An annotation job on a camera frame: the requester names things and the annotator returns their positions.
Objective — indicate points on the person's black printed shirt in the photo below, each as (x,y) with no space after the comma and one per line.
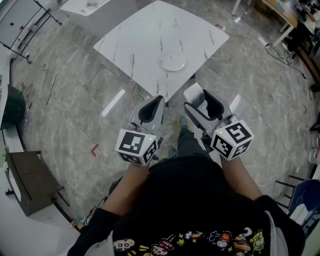
(190,205)

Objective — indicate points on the person's shoe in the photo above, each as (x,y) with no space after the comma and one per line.
(182,122)

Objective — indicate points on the blue chair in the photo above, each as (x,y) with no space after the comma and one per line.
(305,197)

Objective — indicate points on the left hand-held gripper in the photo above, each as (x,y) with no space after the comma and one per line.
(136,145)

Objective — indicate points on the white flat strip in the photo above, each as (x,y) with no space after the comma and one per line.
(113,103)

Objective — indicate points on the person's left forearm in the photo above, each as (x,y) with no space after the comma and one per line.
(127,187)

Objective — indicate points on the white power strip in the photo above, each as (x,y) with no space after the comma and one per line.
(263,41)

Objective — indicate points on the whiteboard on black stand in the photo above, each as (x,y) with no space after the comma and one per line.
(20,20)

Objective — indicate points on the person's dark trouser leg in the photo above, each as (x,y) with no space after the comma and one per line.
(190,143)

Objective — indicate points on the dark brown wooden cabinet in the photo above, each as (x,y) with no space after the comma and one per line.
(32,182)

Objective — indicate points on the white flat board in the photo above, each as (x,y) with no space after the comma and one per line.
(238,103)

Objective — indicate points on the small white item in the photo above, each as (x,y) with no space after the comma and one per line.
(193,93)

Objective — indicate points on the small white table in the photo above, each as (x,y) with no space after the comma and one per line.
(85,6)

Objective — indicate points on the person's right forearm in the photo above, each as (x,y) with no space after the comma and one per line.
(242,177)

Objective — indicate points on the wooden desk with white legs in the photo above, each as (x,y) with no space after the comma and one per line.
(282,15)

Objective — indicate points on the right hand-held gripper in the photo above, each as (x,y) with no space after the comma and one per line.
(232,140)

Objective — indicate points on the white marble table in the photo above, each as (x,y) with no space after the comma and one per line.
(150,32)

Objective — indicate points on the clear glass plate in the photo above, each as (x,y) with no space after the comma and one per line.
(172,61)

